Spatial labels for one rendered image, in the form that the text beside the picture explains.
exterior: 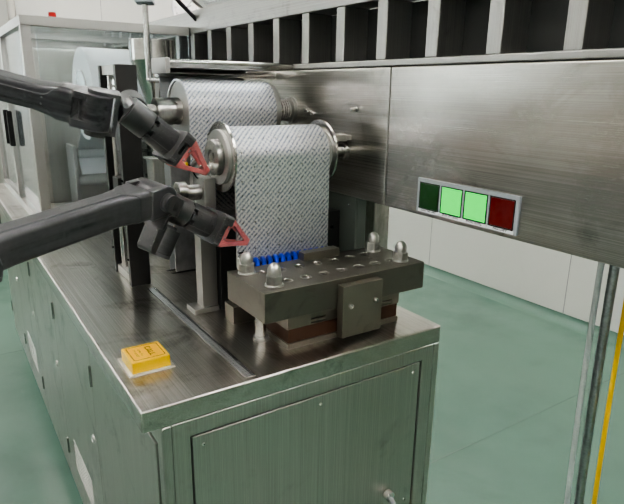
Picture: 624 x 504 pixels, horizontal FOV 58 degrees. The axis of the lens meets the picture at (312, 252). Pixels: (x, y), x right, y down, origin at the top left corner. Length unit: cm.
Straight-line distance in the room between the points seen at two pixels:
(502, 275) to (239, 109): 298
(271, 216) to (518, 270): 297
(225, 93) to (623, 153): 89
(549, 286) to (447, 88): 289
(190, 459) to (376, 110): 81
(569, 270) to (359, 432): 276
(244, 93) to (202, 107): 12
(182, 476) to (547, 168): 80
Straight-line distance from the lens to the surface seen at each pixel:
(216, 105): 142
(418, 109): 121
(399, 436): 134
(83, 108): 113
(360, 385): 119
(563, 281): 387
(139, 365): 107
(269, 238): 125
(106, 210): 99
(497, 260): 415
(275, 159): 123
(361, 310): 116
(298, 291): 108
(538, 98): 103
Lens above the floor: 139
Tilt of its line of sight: 16 degrees down
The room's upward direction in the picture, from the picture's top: 1 degrees clockwise
